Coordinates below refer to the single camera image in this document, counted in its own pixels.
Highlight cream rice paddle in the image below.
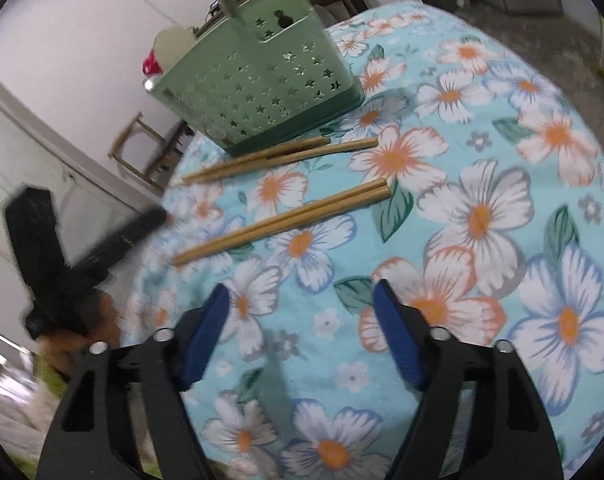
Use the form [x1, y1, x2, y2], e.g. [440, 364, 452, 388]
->
[153, 24, 199, 72]

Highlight white door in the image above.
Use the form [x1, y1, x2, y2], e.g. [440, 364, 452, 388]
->
[0, 75, 167, 311]

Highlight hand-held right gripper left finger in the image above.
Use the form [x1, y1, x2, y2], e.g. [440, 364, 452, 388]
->
[36, 284, 231, 480]

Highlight person's left hand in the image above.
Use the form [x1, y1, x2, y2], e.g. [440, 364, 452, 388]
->
[42, 292, 123, 376]

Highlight wooden chair dark seat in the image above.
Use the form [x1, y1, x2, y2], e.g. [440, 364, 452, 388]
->
[106, 112, 193, 191]

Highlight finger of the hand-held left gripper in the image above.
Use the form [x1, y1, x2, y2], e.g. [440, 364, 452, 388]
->
[89, 208, 169, 275]

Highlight green plastic utensil basket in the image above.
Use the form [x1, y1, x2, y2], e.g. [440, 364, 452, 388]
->
[150, 0, 367, 158]

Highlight metal spoon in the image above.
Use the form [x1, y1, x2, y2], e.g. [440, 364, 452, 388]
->
[215, 0, 243, 27]

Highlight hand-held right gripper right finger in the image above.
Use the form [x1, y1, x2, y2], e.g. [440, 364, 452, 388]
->
[373, 279, 565, 480]

